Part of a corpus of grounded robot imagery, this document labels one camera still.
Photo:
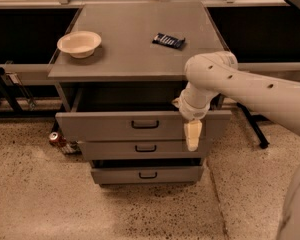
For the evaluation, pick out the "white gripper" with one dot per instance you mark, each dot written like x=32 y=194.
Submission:
x=194 y=111

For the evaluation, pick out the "grey top drawer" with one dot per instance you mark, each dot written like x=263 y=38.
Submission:
x=121 y=126

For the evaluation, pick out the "grey drawer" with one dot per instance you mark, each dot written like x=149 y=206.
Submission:
x=122 y=150
x=121 y=126
x=138 y=175

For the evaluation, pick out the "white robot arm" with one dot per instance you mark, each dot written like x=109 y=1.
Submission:
x=211 y=74

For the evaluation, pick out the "grey drawer cabinet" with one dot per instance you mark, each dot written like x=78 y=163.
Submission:
x=130 y=73

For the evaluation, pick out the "grey bottom drawer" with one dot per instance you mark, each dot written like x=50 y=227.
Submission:
x=138 y=175

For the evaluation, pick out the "grey middle drawer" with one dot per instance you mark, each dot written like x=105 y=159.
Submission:
x=122 y=150

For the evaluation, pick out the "black metal bar right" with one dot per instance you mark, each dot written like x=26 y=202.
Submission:
x=263 y=142

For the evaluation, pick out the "blue snack packet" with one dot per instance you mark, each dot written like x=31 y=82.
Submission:
x=168 y=41

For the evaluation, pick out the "red soda can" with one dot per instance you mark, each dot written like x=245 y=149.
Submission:
x=56 y=139

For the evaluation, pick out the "white bowl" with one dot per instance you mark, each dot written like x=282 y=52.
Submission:
x=79 y=44

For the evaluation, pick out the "wire rack on floor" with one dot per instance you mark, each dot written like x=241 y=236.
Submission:
x=70 y=148

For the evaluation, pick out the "black metal frame left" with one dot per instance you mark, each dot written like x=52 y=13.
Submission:
x=4 y=89

